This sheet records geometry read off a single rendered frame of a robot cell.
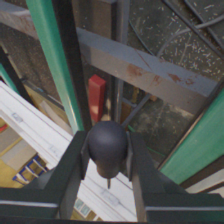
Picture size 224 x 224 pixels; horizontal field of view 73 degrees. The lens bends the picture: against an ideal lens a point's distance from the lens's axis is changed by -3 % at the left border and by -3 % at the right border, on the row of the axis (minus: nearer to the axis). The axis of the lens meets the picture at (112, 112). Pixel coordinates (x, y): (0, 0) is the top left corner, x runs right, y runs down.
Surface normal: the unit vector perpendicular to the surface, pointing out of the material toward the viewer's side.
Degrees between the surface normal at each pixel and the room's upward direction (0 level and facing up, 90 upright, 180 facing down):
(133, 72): 0
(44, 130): 90
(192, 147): 0
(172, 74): 90
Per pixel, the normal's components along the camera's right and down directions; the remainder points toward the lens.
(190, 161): -0.60, 0.63
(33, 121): 0.01, -0.61
